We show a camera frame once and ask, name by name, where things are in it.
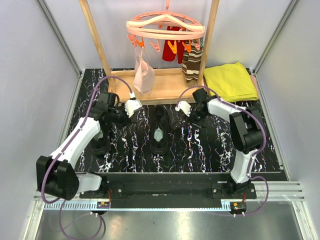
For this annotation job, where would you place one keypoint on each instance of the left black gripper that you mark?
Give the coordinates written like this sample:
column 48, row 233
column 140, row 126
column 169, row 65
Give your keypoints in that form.
column 127, row 119

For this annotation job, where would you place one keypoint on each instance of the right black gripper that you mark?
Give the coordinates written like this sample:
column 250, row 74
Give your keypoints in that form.
column 191, row 121

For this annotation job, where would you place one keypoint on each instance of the black sneaker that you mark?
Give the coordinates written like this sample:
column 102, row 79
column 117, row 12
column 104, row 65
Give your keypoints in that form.
column 159, row 131
column 101, row 144

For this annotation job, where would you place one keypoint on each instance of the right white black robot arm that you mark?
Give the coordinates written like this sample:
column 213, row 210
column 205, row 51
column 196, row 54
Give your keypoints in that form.
column 246, row 129

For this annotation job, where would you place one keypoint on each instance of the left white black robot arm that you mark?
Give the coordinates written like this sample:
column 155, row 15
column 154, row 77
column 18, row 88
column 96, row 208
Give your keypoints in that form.
column 56, row 175

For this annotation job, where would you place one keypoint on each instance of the white pink hanging garment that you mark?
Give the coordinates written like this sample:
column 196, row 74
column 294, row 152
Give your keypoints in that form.
column 144, row 74

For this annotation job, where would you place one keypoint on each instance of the yellow folded towel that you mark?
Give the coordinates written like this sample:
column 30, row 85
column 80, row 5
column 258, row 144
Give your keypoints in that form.
column 232, row 82

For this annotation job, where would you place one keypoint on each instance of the black marble pattern mat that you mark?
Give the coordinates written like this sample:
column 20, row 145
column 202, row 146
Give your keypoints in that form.
column 190, row 150

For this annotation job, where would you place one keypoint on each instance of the brown striped hanging sock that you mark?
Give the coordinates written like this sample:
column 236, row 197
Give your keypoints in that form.
column 191, row 62

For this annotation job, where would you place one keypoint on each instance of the red hanging sock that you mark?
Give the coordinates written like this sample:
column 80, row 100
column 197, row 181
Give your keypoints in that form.
column 168, row 55

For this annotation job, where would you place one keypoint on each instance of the pink round clip hanger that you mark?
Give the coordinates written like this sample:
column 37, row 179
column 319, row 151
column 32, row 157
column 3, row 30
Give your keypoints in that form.
column 163, row 25

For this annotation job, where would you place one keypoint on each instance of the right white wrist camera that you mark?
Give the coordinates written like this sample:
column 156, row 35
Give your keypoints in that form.
column 185, row 107

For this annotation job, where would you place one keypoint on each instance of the wooden drying rack frame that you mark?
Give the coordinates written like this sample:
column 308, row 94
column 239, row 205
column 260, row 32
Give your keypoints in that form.
column 169, row 82

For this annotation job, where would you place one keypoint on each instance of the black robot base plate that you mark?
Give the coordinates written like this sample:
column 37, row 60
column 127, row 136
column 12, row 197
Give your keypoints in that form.
column 170, row 191

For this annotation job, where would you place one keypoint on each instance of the grey slotted cable duct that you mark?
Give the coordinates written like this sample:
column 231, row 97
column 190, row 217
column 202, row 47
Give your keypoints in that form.
column 81, row 205

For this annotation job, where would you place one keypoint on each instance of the aluminium frame rail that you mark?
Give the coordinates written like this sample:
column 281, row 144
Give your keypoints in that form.
column 279, row 190

